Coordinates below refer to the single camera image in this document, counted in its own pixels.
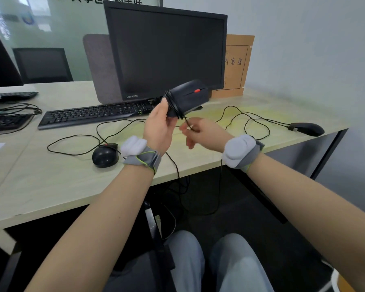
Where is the pale wooden table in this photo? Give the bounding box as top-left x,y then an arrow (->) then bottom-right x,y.
0,81 -> 93,204
0,80 -> 350,240

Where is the person's right leg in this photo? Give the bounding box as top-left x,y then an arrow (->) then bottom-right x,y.
209,233 -> 276,292

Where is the person's leg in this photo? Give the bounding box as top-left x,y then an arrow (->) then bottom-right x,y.
209,233 -> 276,292
167,230 -> 206,292

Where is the black cable bundle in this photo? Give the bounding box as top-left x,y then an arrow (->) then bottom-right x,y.
0,102 -> 43,118

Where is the yellow chair white rim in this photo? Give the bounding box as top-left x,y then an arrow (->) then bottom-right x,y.
331,269 -> 356,292

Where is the person's left forearm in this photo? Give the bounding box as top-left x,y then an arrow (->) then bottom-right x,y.
24,164 -> 156,292

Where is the black office chair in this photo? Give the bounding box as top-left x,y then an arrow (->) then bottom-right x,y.
12,47 -> 75,84

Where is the grey table side panel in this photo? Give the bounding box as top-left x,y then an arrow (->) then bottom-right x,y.
266,132 -> 338,177

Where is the thin black keyboard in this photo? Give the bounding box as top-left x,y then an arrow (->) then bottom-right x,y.
0,91 -> 39,101

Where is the person's left leg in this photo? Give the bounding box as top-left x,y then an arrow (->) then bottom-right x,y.
167,230 -> 206,292

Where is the grey felt divider panel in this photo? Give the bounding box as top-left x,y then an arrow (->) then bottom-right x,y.
82,34 -> 124,105

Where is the person's right forearm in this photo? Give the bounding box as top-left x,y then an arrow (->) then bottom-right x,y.
246,153 -> 365,292

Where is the white wrist tracker grey strap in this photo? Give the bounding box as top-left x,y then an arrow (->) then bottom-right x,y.
120,135 -> 162,175
221,134 -> 265,174

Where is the black computer monitor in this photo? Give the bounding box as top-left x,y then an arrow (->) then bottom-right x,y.
0,18 -> 25,88
103,0 -> 228,110

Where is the black mouse cable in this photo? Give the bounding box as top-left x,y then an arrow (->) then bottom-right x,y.
216,105 -> 291,141
47,118 -> 148,157

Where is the printed glass partition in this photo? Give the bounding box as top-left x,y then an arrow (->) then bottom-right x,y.
0,0 -> 164,82

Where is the black wired mouse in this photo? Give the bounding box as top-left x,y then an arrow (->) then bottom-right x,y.
164,89 -> 223,216

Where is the black metal table frame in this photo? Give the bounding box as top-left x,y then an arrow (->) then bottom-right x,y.
310,128 -> 350,180

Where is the brown cardboard file box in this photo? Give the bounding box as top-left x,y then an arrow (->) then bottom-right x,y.
210,34 -> 256,99

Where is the person's right hand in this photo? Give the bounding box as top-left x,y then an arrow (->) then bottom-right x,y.
179,117 -> 234,153

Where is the person's left hand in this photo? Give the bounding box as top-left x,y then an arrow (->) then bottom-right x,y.
142,97 -> 178,155

